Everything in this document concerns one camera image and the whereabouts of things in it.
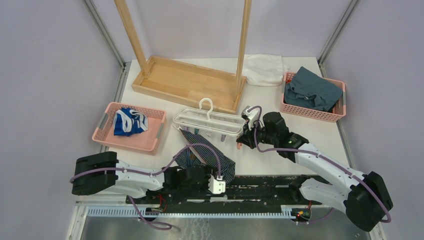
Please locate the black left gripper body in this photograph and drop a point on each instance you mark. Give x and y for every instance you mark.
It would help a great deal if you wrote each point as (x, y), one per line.
(203, 184)

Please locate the wooden hanger rack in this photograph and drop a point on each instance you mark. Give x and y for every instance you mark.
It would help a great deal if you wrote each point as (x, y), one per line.
(186, 83)

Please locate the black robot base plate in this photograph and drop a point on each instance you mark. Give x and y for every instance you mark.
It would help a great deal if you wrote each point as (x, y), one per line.
(244, 195)

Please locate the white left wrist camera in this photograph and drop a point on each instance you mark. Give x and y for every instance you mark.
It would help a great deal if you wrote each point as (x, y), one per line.
(216, 185)

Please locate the blue white underwear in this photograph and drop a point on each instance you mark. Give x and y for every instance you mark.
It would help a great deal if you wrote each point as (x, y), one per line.
(128, 122)

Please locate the white plastic clip hanger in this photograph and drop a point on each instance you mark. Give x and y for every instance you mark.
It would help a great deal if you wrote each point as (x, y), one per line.
(205, 119)

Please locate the teal grey underwear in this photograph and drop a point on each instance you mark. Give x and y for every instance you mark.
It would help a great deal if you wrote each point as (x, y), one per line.
(308, 90)

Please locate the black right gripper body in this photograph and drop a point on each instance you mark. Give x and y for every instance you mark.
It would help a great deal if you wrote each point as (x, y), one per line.
(264, 137)

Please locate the navy striped boxer underwear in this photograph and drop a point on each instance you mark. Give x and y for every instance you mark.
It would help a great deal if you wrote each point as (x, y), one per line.
(203, 154)

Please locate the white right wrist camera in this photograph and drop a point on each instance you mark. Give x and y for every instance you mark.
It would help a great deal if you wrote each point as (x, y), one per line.
(251, 115)

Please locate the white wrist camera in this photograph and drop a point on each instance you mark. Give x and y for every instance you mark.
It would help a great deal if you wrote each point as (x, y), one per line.
(251, 115)
(216, 185)

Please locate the pink basket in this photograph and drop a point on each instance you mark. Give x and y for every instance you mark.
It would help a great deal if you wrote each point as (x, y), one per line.
(146, 143)
(338, 111)

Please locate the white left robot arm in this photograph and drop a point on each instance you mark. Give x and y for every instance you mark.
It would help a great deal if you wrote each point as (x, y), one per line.
(104, 172)

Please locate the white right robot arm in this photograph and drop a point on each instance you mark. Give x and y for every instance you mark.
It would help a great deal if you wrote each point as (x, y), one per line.
(362, 197)

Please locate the white folded cloth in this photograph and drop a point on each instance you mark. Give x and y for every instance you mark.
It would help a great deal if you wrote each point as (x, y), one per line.
(264, 70)

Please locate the pink basket left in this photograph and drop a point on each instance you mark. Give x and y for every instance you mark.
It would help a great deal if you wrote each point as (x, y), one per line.
(146, 143)

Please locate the pink basket right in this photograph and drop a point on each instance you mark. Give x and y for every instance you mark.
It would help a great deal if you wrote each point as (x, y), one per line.
(338, 111)

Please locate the white slotted cable duct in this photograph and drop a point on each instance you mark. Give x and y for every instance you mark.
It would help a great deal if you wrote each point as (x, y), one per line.
(130, 211)

